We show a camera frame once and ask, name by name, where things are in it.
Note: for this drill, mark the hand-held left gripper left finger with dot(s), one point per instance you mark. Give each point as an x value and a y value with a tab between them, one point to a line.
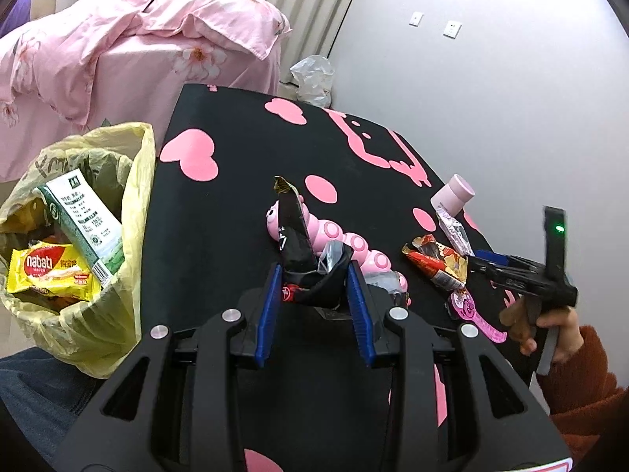
268	319

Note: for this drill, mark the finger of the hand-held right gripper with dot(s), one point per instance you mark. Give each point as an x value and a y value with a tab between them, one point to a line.
484	268
491	256

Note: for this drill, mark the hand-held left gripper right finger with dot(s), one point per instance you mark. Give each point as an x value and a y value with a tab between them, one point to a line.
362	319

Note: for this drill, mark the red gold snack wrapper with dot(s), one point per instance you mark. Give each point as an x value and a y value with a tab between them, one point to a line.
437	260

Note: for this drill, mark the black snack wrapper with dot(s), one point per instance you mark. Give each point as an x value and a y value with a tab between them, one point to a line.
295	236

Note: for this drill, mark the yellow plastic bag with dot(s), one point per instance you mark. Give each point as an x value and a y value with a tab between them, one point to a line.
132	236

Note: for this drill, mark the green white milk carton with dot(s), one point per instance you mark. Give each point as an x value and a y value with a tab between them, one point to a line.
83	221

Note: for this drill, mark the yellow wafer packet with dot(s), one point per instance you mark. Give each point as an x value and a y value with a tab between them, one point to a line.
49	270

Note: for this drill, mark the person's right forearm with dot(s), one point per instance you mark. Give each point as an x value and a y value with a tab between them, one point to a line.
589	393

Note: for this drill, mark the person's right hand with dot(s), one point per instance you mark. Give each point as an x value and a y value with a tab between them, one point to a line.
565	334

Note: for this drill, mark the pink lollipop-shaped wrapper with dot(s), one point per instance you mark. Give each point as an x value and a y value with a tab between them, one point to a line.
467	309

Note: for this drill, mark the pink caterpillar toy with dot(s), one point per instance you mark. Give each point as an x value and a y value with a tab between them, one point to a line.
339	241

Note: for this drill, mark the black pink-patterned table cover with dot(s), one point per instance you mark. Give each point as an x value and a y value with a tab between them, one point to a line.
236	123

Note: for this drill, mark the person's denim-clad leg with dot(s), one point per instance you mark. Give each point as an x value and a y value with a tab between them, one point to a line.
39	393

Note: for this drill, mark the clear plastic bag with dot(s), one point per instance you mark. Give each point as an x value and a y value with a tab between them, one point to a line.
312	81

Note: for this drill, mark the pink floral bedding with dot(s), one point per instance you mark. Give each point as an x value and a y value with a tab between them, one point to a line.
98	59

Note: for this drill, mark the purple cloth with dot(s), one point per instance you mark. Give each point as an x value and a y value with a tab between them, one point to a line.
14	10

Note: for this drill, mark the white wall socket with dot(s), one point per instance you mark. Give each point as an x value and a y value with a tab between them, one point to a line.
452	29
416	18

